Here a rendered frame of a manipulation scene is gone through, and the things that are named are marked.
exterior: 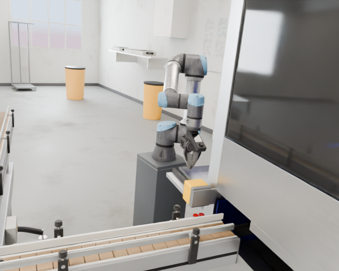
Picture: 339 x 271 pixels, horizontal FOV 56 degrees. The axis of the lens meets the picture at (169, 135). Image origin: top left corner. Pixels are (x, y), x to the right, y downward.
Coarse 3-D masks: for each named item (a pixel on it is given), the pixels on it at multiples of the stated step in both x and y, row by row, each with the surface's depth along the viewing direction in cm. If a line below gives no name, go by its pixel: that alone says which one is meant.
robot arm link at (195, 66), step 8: (184, 56) 182; (192, 56) 182; (200, 56) 183; (184, 64) 182; (192, 64) 182; (200, 64) 181; (184, 72) 185; (192, 72) 183; (200, 72) 183; (192, 80) 185; (200, 80) 186; (192, 88) 186; (184, 112) 191; (184, 120) 191; (184, 128) 190
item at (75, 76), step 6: (66, 66) 722; (72, 66) 734; (78, 66) 746; (66, 72) 713; (72, 72) 708; (78, 72) 711; (84, 72) 728; (66, 78) 718; (72, 78) 712; (78, 78) 716; (84, 78) 737; (66, 84) 724; (72, 84) 717; (78, 84) 721; (66, 90) 730; (72, 90) 721; (78, 90) 725; (66, 96) 738; (72, 96) 726; (78, 96) 730
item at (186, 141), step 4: (188, 128) 148; (192, 128) 148; (200, 128) 150; (188, 132) 153; (184, 136) 156; (188, 136) 153; (184, 140) 152; (188, 140) 149; (180, 144) 157; (184, 144) 154; (188, 144) 149; (192, 144) 150; (184, 148) 154; (188, 148) 150; (192, 148) 151
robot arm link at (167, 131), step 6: (162, 126) 189; (168, 126) 188; (174, 126) 191; (162, 132) 190; (168, 132) 189; (174, 132) 190; (156, 138) 195; (162, 138) 191; (168, 138) 191; (174, 138) 190; (162, 144) 192; (168, 144) 192
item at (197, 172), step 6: (180, 168) 152; (186, 168) 155; (192, 168) 156; (198, 168) 158; (204, 168) 159; (186, 174) 146; (192, 174) 155; (198, 174) 155; (204, 174) 156; (204, 180) 149
